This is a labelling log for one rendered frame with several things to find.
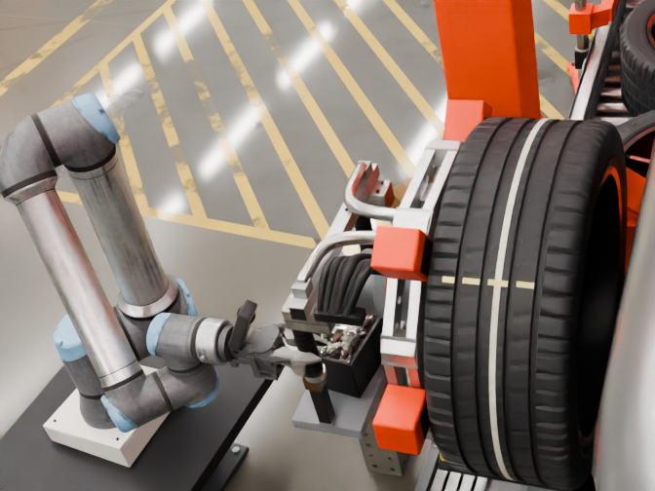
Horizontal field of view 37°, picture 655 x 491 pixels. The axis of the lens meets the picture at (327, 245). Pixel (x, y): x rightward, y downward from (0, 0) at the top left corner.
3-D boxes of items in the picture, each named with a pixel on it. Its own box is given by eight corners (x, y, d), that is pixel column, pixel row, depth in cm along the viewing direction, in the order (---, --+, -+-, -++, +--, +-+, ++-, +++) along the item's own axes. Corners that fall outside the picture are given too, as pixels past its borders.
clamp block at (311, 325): (331, 335, 178) (325, 315, 175) (286, 329, 181) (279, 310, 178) (340, 316, 181) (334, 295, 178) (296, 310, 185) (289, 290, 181)
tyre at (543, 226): (636, 196, 214) (598, 504, 198) (528, 189, 223) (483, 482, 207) (606, 53, 155) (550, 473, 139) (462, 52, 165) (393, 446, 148)
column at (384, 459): (403, 476, 260) (375, 372, 234) (367, 470, 264) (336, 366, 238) (413, 446, 267) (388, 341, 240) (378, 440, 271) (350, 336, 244)
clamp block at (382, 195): (388, 214, 200) (383, 194, 197) (347, 211, 204) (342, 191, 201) (396, 199, 204) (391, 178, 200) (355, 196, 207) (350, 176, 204)
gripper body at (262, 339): (294, 353, 196) (241, 346, 201) (285, 323, 191) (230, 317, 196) (280, 382, 191) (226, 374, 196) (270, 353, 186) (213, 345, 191)
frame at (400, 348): (444, 493, 186) (400, 288, 151) (411, 487, 188) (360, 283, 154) (509, 293, 222) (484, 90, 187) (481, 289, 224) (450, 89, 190)
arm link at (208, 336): (210, 308, 197) (189, 343, 191) (231, 311, 195) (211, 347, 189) (222, 338, 203) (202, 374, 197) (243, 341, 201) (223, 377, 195)
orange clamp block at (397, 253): (430, 283, 161) (414, 271, 153) (385, 278, 164) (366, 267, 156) (436, 241, 162) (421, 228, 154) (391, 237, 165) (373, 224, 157)
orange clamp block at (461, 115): (481, 147, 183) (484, 99, 183) (440, 145, 186) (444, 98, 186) (489, 153, 190) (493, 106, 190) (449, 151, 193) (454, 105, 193)
